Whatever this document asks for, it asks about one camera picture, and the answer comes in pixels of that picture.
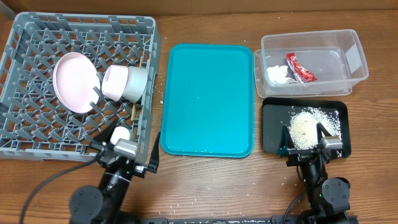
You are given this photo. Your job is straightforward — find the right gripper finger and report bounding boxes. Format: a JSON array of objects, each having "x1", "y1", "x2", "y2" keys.
[
  {"x1": 277, "y1": 124, "x2": 294, "y2": 156},
  {"x1": 317, "y1": 123, "x2": 331, "y2": 139}
]

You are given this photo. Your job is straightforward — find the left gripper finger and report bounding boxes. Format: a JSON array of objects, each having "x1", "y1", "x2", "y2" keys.
[
  {"x1": 147, "y1": 133, "x2": 160, "y2": 173},
  {"x1": 93, "y1": 118, "x2": 118, "y2": 146}
]

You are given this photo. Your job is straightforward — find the white rice pile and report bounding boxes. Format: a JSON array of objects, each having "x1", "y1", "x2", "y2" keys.
[{"x1": 287, "y1": 106, "x2": 341, "y2": 150}]

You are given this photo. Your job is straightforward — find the red snack wrapper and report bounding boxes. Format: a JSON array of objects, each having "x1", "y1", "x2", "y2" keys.
[{"x1": 285, "y1": 52, "x2": 317, "y2": 83}]

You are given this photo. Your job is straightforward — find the small white bowl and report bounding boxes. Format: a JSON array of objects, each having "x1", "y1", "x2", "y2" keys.
[{"x1": 101, "y1": 65, "x2": 128, "y2": 101}]

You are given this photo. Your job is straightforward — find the grey bowl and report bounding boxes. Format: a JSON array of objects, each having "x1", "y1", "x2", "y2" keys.
[{"x1": 122, "y1": 67, "x2": 148, "y2": 103}]

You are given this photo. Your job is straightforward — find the large white plate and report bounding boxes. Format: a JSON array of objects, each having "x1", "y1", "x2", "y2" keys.
[{"x1": 52, "y1": 52, "x2": 100, "y2": 113}]

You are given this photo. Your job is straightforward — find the white tissue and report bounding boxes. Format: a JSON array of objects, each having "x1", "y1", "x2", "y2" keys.
[{"x1": 267, "y1": 65, "x2": 297, "y2": 85}]

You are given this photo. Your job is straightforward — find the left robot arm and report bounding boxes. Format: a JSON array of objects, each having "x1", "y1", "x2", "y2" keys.
[{"x1": 69, "y1": 120, "x2": 160, "y2": 223}]

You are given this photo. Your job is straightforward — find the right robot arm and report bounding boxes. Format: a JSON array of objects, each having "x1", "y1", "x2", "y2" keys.
[{"x1": 277, "y1": 123, "x2": 351, "y2": 223}]

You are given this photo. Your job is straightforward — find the grey dishwasher rack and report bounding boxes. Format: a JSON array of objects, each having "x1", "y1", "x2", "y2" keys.
[{"x1": 1, "y1": 12, "x2": 161, "y2": 163}]

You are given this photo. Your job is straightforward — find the white cup in rack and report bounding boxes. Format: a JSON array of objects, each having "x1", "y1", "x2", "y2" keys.
[{"x1": 110, "y1": 126, "x2": 135, "y2": 145}]

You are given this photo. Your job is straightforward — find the black tray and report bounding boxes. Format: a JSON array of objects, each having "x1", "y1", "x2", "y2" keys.
[{"x1": 262, "y1": 97, "x2": 351, "y2": 158}]

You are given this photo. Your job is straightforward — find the clear plastic bin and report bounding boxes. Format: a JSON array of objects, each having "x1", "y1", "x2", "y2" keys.
[{"x1": 254, "y1": 29, "x2": 369, "y2": 98}]

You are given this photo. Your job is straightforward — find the teal plastic tray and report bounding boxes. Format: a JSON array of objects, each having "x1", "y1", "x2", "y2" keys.
[{"x1": 160, "y1": 44, "x2": 254, "y2": 159}]

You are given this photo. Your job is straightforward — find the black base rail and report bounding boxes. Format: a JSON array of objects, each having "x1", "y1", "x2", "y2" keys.
[{"x1": 124, "y1": 215, "x2": 358, "y2": 224}]

